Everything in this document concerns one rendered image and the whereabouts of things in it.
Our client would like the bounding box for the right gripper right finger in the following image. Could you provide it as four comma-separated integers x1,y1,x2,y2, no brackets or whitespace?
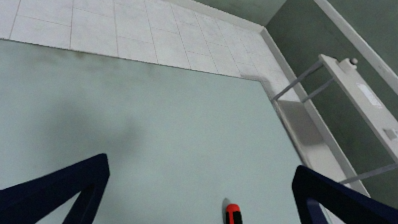
291,165,398,224

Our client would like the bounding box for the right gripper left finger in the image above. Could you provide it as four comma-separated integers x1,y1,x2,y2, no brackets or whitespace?
0,153,110,224

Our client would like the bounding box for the red and black screwdriver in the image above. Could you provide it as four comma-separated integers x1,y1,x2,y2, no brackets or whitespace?
226,204,243,224

